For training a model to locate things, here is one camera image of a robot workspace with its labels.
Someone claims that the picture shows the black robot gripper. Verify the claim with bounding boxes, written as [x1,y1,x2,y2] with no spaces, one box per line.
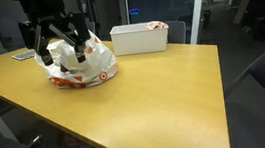
[12,0,94,71]

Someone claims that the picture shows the white red plastic shopping bag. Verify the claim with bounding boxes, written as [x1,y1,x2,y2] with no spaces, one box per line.
[32,27,122,94]

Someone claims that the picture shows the white computer keyboard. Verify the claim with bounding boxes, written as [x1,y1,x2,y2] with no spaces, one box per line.
[11,49,38,62]

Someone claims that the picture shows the white plastic storage bin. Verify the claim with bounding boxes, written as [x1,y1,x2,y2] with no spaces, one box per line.
[109,20,172,58]

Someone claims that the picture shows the orange printed snack packet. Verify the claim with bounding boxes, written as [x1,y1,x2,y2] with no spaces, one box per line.
[145,19,170,32]

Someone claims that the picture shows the wrist mounted camera box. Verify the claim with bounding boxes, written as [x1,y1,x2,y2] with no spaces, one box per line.
[17,20,38,51]

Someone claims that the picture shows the blue lit wall display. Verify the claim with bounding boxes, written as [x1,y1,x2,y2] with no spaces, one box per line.
[128,6,141,17]

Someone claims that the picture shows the white window frame post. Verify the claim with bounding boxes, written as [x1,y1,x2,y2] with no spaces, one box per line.
[184,0,213,46]

